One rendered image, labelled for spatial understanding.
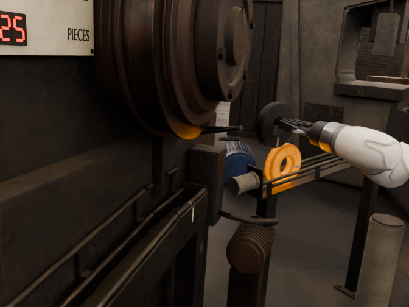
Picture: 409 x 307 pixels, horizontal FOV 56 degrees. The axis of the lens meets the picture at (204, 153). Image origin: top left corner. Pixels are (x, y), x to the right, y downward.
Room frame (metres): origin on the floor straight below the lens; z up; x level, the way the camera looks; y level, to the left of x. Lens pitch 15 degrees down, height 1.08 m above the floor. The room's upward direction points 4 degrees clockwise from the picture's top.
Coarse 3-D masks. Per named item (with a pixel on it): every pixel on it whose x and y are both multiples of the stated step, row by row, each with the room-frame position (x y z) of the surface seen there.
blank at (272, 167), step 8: (288, 144) 1.30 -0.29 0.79; (272, 152) 1.28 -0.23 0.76; (280, 152) 1.27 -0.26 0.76; (288, 152) 1.30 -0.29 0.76; (296, 152) 1.32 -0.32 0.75; (272, 160) 1.26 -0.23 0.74; (280, 160) 1.28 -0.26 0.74; (288, 160) 1.33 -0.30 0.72; (296, 160) 1.33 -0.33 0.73; (272, 168) 1.26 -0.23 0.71; (288, 168) 1.33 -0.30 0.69; (296, 168) 1.33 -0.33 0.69; (272, 176) 1.26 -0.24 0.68; (288, 184) 1.31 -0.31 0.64
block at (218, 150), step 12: (204, 144) 1.17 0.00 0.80; (192, 156) 1.11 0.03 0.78; (204, 156) 1.10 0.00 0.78; (216, 156) 1.09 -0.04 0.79; (192, 168) 1.11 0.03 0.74; (204, 168) 1.10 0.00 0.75; (216, 168) 1.09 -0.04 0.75; (192, 180) 1.11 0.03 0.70; (204, 180) 1.10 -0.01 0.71; (216, 180) 1.09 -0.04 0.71; (216, 192) 1.09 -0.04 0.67; (216, 204) 1.09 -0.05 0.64; (216, 216) 1.10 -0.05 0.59
